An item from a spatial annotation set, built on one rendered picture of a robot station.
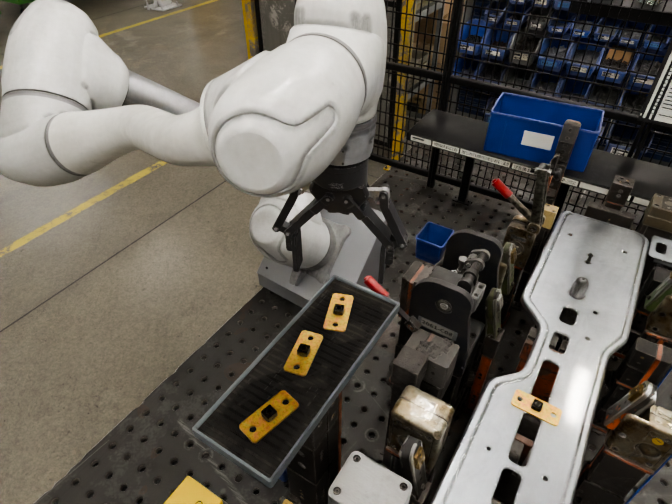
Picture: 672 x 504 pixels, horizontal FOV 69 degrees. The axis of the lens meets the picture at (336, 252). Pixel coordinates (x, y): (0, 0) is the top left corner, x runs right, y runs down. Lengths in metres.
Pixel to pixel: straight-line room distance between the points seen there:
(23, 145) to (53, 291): 2.04
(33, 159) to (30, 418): 1.65
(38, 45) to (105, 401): 1.64
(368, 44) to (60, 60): 0.57
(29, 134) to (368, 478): 0.72
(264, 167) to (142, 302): 2.27
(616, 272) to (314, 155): 1.03
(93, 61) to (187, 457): 0.85
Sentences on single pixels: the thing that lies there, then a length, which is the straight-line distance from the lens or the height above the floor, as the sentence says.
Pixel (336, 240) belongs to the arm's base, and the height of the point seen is 0.91.
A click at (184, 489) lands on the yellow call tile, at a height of 1.16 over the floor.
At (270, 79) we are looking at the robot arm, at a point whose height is 1.64.
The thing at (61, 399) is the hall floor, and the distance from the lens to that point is 2.41.
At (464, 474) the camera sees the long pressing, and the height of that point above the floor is 1.00.
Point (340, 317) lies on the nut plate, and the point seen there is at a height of 1.16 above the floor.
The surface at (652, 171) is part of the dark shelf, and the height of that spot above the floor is 1.03.
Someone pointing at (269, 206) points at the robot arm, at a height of 1.09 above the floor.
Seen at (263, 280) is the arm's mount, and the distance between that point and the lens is 1.54.
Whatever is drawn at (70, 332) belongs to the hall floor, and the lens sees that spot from 2.65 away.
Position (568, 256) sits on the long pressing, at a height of 1.00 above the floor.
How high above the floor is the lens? 1.79
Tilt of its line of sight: 41 degrees down
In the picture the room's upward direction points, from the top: straight up
